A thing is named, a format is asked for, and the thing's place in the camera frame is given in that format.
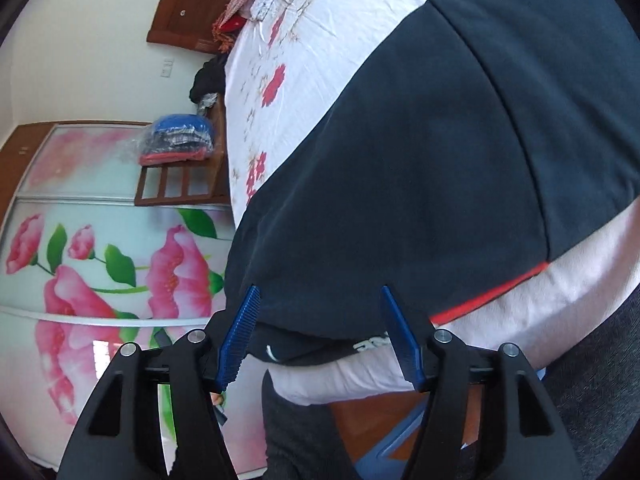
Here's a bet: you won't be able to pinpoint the dark navy track pants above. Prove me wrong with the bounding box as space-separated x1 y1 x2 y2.
222 0 640 366

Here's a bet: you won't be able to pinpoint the black clothing pile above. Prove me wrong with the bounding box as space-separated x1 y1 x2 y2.
189 53 229 104

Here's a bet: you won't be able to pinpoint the blue plastic stool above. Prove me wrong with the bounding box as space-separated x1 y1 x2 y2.
357 366 549 480

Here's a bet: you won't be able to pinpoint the floral sliding wardrobe door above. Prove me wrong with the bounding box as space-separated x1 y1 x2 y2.
0 121 266 476

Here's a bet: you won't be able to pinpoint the wooden chair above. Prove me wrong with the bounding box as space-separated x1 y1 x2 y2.
134 93 230 207

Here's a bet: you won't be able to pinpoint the bagged blue red clothes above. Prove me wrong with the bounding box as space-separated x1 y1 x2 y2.
138 114 216 167

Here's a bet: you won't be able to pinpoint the red checked patterned blanket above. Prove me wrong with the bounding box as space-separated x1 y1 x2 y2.
212 0 250 53

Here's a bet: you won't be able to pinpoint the dark wooden headboard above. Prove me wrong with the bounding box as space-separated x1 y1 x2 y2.
146 0 230 54

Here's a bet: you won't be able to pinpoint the bed with white floral sheet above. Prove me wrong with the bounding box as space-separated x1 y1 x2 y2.
222 0 640 406

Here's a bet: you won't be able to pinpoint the white wall switch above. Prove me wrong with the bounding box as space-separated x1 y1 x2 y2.
160 58 175 78

